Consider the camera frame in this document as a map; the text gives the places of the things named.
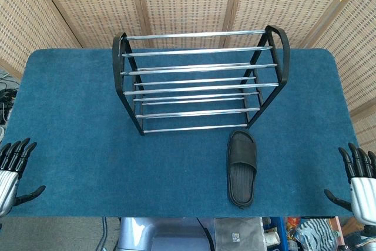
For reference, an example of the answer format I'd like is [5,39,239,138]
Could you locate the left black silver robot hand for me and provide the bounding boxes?
[0,138,46,218]

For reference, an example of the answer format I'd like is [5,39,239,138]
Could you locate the grey bag with label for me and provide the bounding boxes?
[213,217,264,251]

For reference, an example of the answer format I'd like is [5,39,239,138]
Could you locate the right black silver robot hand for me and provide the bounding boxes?
[324,142,376,228]

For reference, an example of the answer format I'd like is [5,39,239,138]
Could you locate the zebra striped bag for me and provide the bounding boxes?
[293,218,341,251]

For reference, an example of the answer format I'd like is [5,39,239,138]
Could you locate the blue carpet table cover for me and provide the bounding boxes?
[5,47,361,219]

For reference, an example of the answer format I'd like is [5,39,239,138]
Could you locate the black cable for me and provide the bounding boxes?
[196,217,217,251]

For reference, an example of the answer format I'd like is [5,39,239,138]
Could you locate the black slipper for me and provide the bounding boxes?
[226,130,259,208]

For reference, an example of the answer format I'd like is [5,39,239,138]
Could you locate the black chrome shoe rack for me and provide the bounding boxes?
[112,25,291,136]

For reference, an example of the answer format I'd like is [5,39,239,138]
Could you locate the blue metal post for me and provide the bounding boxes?
[276,217,287,251]

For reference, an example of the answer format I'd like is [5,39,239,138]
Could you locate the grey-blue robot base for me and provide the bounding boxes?
[116,217,214,251]

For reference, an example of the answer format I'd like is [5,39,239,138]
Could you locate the white paper cup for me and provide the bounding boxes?
[264,230,280,246]

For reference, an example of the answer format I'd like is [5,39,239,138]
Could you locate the tangle of cables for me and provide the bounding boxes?
[0,68,22,125]

